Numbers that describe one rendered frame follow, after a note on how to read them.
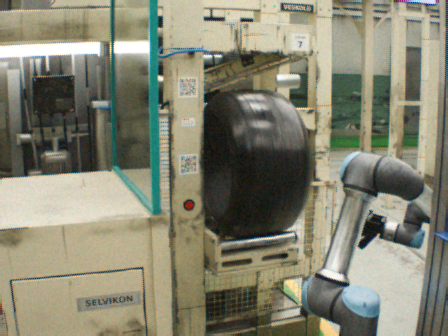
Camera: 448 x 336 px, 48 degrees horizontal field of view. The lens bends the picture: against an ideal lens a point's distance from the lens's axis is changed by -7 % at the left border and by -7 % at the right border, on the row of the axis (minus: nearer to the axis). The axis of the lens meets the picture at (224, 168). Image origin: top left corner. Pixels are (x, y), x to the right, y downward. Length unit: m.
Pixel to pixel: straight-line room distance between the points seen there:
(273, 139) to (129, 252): 0.91
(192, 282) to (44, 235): 1.12
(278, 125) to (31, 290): 1.15
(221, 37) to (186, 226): 0.82
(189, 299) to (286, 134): 0.78
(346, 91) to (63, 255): 11.35
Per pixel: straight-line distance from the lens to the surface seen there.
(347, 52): 12.39
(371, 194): 1.68
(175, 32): 2.01
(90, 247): 1.20
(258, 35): 2.41
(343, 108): 12.32
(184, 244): 2.13
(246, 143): 1.94
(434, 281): 1.49
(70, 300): 1.24
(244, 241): 2.14
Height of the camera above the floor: 1.60
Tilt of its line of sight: 11 degrees down
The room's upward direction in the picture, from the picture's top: straight up
